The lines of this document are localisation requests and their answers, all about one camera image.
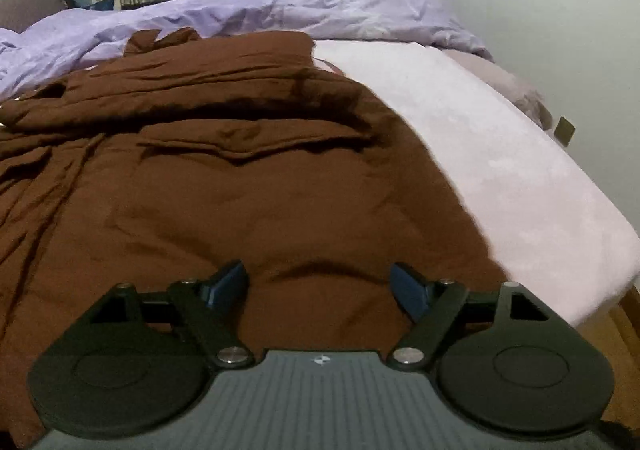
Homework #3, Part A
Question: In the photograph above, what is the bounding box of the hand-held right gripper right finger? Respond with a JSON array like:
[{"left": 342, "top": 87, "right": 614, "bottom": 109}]
[{"left": 387, "top": 262, "right": 551, "bottom": 371}]

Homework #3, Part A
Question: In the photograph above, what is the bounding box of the beige wall socket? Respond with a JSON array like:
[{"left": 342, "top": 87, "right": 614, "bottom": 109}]
[{"left": 554, "top": 116, "right": 576, "bottom": 147}]

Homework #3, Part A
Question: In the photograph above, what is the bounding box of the mauve quilted headboard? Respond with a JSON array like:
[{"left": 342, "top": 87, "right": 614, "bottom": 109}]
[{"left": 0, "top": 0, "right": 69, "bottom": 34}]

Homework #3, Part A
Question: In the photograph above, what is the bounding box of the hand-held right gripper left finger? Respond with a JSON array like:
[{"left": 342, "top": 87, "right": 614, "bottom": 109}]
[{"left": 90, "top": 260, "right": 253, "bottom": 368}]

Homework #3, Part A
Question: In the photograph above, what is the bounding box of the pink printed blanket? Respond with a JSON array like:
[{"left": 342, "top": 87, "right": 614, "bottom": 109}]
[{"left": 310, "top": 40, "right": 640, "bottom": 331}]

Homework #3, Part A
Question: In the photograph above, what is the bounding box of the brown padded coat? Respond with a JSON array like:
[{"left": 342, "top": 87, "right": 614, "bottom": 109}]
[{"left": 0, "top": 27, "right": 508, "bottom": 448}]

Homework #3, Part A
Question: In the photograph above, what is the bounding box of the mauve pillow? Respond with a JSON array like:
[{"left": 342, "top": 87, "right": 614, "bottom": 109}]
[{"left": 442, "top": 47, "right": 554, "bottom": 131}]

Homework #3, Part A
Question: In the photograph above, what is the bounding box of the purple duvet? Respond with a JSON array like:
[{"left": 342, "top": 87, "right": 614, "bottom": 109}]
[{"left": 0, "top": 0, "right": 496, "bottom": 100}]

